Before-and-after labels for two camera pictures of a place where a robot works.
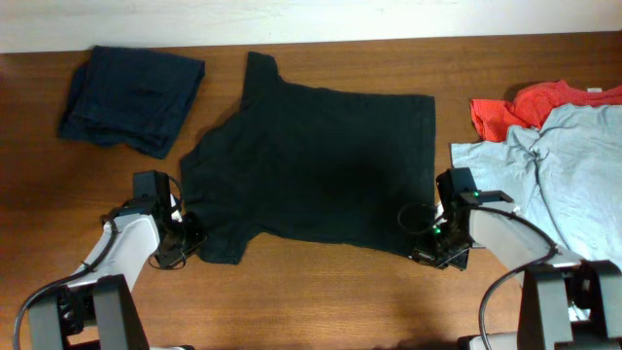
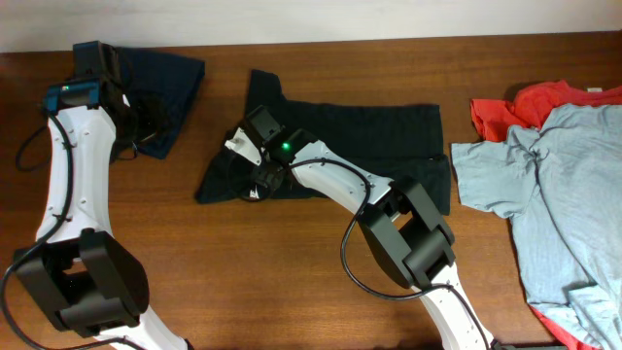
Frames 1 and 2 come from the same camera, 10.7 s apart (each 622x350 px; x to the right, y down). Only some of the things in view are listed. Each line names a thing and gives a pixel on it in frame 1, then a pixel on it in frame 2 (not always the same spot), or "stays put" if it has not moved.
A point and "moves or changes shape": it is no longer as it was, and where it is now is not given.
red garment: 532,104 stays put
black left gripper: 198,236 to 151,115
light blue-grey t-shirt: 562,180 stays put
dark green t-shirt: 293,160 moves or changes shape
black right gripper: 458,261 to 264,176
